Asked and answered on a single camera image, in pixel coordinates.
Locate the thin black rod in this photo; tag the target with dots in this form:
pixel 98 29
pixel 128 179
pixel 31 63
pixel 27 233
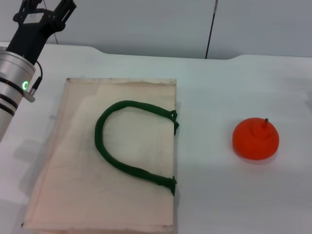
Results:
pixel 211 29

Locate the orange toy fruit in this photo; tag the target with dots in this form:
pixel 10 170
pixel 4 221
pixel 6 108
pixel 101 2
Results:
pixel 253 141

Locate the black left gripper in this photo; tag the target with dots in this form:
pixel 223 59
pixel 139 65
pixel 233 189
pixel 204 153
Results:
pixel 29 36

